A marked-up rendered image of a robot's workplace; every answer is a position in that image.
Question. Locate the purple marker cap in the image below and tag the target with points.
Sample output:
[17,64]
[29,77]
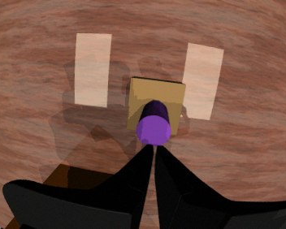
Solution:
[154,127]

